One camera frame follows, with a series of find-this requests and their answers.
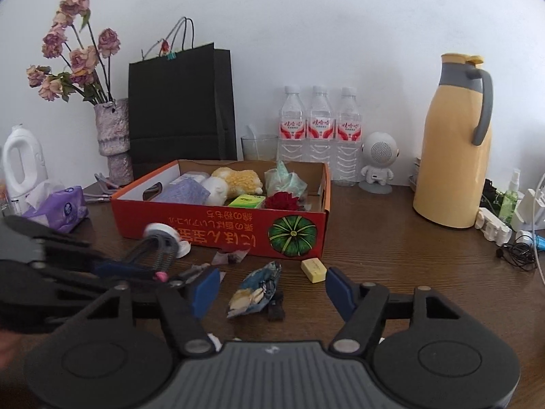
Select left water bottle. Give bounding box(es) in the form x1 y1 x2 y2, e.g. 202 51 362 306
278 86 306 163

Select orange cardboard box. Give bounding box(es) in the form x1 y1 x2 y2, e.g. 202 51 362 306
111 160 331 259

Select blue snack wrapper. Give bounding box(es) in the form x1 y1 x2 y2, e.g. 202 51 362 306
226 261 282 319

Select green spray bottle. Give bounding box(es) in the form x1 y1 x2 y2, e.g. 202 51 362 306
498 168 520 225

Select black braided cable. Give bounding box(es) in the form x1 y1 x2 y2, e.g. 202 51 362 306
121 228 180 282

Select purple textured vase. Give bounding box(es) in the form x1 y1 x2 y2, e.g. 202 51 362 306
94 98 134 186

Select red rose flower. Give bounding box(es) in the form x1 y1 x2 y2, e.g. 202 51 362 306
264 191 300 211

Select yellow thermos jug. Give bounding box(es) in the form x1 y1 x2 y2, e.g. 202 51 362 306
413 53 493 229

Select white robot speaker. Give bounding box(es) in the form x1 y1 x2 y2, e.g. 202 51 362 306
358 132 399 195

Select right water bottle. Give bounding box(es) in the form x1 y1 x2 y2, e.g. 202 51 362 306
332 87 363 186

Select water bottle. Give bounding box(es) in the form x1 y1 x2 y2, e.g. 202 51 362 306
307 86 335 165
278 86 306 163
332 87 363 186

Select white wet wipes pack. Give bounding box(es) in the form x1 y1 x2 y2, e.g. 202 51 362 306
169 171 210 186

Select black paper bag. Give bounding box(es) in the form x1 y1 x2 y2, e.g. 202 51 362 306
128 17 237 178

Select yellow eraser block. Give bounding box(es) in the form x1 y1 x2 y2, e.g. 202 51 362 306
300 258 327 284

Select black earphone wire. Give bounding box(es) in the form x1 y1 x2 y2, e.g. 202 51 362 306
495 237 540 273

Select green tissue packet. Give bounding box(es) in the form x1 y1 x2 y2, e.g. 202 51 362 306
227 194 266 209

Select lilac rope cord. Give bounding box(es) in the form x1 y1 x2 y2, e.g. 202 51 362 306
82 171 120 204

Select middle water bottle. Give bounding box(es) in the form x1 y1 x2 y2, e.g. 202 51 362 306
307 86 335 165

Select green plastic bag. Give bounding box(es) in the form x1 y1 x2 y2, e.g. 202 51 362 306
264 161 308 198

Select purple cloth pouch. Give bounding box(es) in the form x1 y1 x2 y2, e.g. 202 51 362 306
152 178 211 205

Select white detergent jug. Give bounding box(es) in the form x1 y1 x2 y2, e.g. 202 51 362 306
2 124 48 215

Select small clear wrapper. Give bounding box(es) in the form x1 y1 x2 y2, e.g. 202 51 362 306
212 249 249 266

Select purple tissue pack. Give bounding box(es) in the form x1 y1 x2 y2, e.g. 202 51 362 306
22 180 89 233

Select yellow white plush toy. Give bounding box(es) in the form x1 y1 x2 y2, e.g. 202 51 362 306
201 167 263 206

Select dried pink roses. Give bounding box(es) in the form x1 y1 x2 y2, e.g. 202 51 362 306
26 0 121 105

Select white power strip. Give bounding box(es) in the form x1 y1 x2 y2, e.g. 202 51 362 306
474 208 513 246

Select stacked small tins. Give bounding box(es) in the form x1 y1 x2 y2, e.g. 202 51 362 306
408 157 421 191

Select clear drinking glass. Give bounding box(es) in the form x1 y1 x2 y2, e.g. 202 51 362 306
240 125 278 161

